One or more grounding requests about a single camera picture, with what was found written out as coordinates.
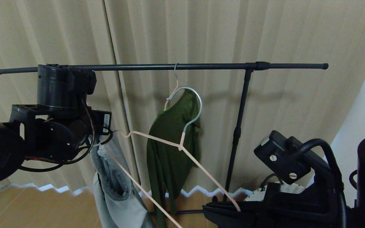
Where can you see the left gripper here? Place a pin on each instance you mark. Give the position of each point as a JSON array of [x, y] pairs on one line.
[[59, 139]]

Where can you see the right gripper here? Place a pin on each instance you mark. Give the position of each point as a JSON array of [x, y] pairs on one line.
[[303, 212]]

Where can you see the pale grey shorts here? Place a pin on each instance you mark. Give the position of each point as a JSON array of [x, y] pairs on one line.
[[116, 190]]

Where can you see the green long-sleeved shirt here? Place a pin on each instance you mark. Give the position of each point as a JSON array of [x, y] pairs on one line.
[[169, 158]]

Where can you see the pink clothes hanger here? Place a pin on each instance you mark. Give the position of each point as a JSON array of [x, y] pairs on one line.
[[174, 93], [182, 141]]

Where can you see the white laundry basket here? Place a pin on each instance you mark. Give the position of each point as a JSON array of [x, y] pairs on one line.
[[293, 188]]

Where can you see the black clothes rack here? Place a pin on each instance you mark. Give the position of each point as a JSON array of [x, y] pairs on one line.
[[138, 67]]

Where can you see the beige curtain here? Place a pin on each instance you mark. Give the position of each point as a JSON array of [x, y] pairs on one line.
[[265, 31]]

